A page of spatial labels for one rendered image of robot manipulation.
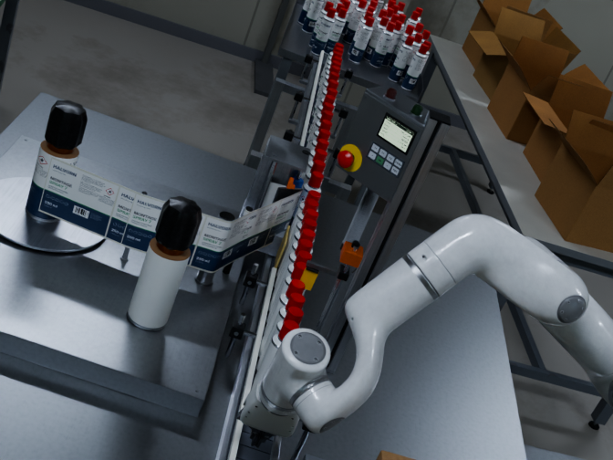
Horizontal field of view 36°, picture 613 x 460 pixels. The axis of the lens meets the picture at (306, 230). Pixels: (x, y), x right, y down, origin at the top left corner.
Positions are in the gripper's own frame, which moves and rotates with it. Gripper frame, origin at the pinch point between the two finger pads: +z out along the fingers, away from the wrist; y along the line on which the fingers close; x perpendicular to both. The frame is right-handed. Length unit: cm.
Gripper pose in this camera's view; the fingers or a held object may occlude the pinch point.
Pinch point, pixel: (258, 434)
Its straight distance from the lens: 181.2
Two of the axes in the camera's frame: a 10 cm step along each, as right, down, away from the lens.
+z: -2.9, 6.1, 7.4
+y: -9.4, -3.3, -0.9
